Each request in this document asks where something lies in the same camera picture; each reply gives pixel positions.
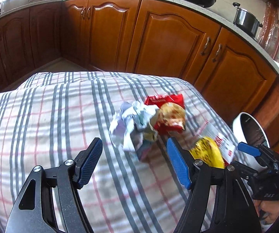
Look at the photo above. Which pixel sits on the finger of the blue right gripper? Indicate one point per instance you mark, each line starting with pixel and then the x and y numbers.
pixel 253 151

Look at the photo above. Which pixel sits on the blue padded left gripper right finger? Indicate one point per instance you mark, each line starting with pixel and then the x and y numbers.
pixel 233 209

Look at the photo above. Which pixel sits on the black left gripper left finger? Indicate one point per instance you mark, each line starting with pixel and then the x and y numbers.
pixel 33 210

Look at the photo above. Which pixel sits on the white red 1928 box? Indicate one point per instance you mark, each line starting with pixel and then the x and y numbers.
pixel 226 147

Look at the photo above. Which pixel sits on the yellow snack packet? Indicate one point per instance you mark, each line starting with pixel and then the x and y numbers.
pixel 206 149

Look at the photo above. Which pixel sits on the red snack bag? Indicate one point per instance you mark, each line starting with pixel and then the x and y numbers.
pixel 171 113

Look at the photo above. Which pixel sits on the blue-white wrapper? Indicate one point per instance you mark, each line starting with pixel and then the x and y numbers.
pixel 132 128

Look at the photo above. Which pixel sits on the white round trash bin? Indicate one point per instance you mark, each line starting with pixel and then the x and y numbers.
pixel 247 129

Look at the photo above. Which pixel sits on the person's right hand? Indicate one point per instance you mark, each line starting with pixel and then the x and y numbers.
pixel 268 211

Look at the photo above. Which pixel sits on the wooden door with glass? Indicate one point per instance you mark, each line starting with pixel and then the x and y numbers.
pixel 267 113

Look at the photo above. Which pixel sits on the plaid tablecloth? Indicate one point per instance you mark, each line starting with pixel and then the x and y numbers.
pixel 51 117

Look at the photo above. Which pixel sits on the steel cooking pot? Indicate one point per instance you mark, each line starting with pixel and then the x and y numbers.
pixel 246 21

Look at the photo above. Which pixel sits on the wooden lower cabinets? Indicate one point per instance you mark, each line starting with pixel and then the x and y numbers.
pixel 151 37

